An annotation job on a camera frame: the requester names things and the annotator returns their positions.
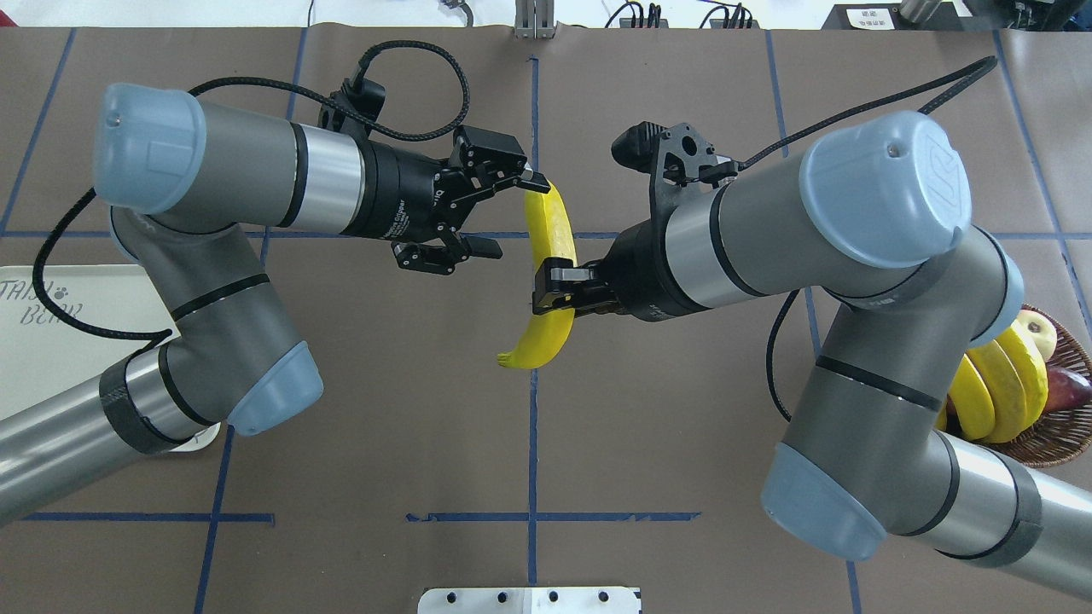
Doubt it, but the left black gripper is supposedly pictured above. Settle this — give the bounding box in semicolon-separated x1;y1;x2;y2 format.
363;125;550;275

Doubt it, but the brown wicker basket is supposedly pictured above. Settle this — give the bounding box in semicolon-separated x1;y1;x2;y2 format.
935;304;1091;469

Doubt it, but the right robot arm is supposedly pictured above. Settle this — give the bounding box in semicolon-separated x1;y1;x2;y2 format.
531;110;1091;599

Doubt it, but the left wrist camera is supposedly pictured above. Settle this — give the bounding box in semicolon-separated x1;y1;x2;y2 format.
317;76;385;140

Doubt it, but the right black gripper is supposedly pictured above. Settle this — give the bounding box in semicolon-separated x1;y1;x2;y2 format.
531;222;726;322

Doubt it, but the yellow banana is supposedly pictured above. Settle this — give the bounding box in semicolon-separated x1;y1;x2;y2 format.
995;321;1048;429
943;355;997;442
497;185;577;370
968;342;1026;442

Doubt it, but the white rectangular plate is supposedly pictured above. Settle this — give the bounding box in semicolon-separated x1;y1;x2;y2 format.
1;264;173;420

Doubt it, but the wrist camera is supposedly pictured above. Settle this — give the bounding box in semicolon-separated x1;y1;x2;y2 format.
317;76;385;140
612;121;741;226

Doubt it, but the dark red mango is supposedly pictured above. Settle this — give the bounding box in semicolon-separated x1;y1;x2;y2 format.
1043;365;1091;414

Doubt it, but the aluminium frame post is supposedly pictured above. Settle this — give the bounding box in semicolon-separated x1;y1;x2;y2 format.
514;0;556;40

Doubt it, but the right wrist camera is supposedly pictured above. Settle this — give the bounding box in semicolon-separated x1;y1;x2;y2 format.
612;121;741;226

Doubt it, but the white pedestal column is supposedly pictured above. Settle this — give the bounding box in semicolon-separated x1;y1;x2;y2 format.
416;586;643;613

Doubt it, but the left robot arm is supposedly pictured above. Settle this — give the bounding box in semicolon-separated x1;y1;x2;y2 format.
3;76;549;522

